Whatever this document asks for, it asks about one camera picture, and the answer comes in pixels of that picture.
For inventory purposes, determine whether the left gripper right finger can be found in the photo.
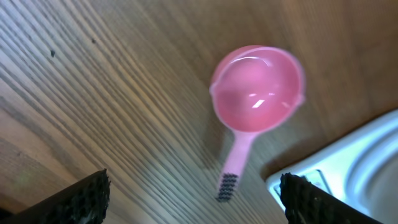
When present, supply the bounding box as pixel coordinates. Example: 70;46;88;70
280;173;381;224

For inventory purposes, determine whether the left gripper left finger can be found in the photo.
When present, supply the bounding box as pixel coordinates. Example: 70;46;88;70
1;169;110;224

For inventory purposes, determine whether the pink measuring scoop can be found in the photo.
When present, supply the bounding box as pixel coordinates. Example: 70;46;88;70
210;45;305;203

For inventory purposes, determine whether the white digital kitchen scale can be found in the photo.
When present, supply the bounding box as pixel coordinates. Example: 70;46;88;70
266;110;397;223

